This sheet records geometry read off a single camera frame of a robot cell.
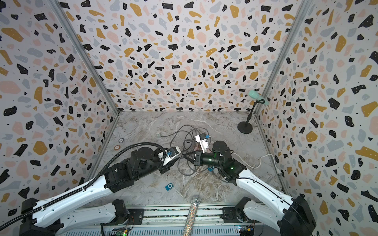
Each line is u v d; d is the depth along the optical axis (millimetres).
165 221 731
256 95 856
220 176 577
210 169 899
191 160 675
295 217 395
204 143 671
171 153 547
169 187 833
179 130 1067
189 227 690
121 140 1032
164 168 588
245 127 1127
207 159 635
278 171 948
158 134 1043
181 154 661
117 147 999
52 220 403
